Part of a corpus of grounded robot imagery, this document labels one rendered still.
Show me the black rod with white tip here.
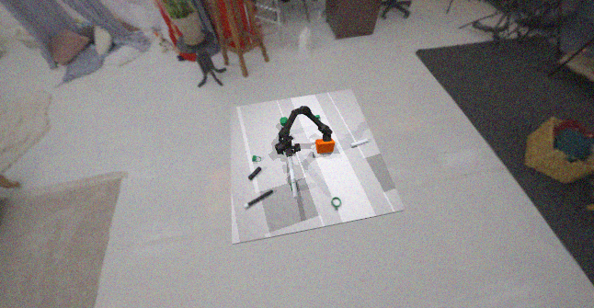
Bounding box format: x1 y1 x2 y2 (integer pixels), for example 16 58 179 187
244 190 273 208

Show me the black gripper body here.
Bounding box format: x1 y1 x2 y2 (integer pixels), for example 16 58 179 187
277 143 301 154

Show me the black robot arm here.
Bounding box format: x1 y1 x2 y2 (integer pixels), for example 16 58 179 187
275 106 333 157

